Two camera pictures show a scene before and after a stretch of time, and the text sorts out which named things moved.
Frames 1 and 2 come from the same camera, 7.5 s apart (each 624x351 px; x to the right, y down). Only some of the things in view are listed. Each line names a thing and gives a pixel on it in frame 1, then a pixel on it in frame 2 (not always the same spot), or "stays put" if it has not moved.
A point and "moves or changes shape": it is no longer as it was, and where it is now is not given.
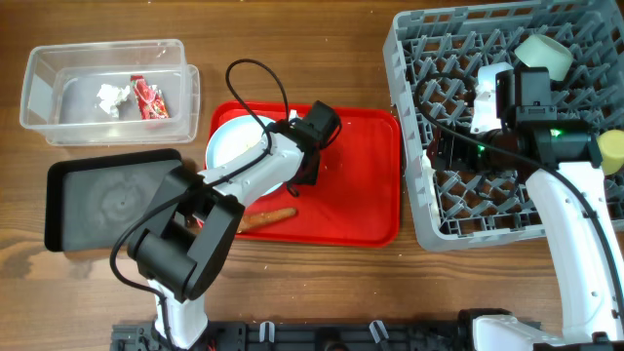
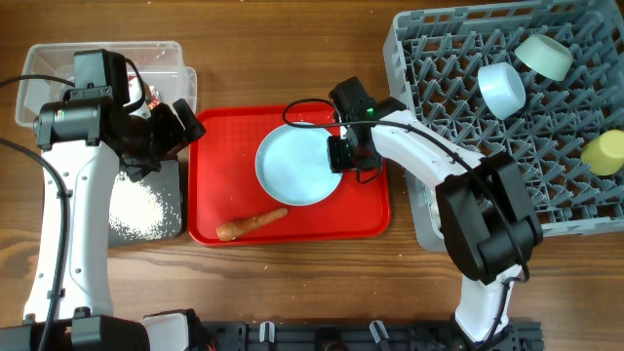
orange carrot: [251, 221] moves or changes shape
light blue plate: [234, 137] moves or changes shape
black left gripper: [311, 175] → [162, 115]
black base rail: [343, 335] stays put
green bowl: [542, 51] stays put
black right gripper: [449, 148] → [336, 161]
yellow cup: [611, 149] stays put
